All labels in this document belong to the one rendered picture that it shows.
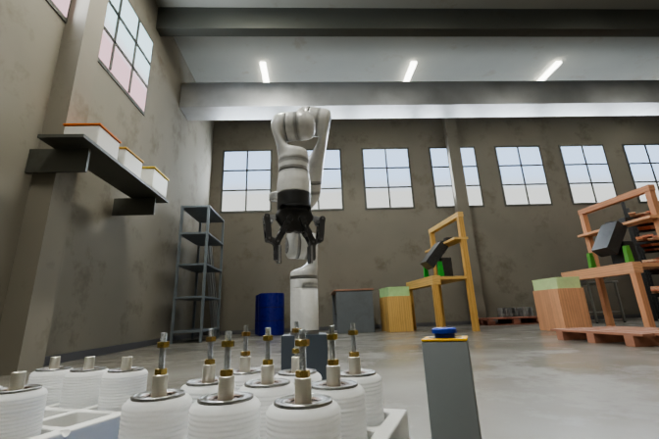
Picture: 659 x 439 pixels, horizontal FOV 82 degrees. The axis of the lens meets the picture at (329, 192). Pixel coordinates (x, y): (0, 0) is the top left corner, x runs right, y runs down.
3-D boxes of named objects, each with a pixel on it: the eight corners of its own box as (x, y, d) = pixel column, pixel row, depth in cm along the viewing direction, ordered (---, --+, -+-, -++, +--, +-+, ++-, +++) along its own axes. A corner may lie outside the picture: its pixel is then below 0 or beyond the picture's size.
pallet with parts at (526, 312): (526, 322, 858) (523, 307, 869) (547, 323, 779) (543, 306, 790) (474, 324, 852) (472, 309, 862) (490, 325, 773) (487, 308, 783)
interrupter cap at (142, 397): (187, 400, 55) (187, 394, 55) (128, 407, 52) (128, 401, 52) (182, 391, 61) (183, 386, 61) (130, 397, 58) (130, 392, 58)
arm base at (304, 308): (290, 333, 125) (290, 280, 131) (319, 332, 126) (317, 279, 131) (289, 335, 117) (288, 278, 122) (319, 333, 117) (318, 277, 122)
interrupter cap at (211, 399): (207, 411, 48) (207, 405, 48) (189, 401, 54) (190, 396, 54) (262, 401, 52) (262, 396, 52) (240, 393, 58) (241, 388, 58)
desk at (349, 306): (366, 328, 839) (363, 292, 863) (377, 332, 698) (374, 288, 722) (331, 330, 835) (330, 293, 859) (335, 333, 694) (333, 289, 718)
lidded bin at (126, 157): (110, 181, 428) (113, 162, 436) (142, 180, 430) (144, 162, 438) (89, 168, 388) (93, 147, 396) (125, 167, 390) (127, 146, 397)
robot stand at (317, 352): (283, 435, 118) (283, 333, 128) (329, 433, 119) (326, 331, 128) (280, 451, 105) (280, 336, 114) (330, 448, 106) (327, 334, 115)
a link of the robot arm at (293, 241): (290, 177, 128) (317, 179, 131) (281, 252, 133) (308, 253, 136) (296, 183, 119) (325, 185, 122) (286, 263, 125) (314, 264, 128)
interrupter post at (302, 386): (297, 403, 50) (297, 375, 51) (315, 403, 50) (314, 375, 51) (290, 407, 48) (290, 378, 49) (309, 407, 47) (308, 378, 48)
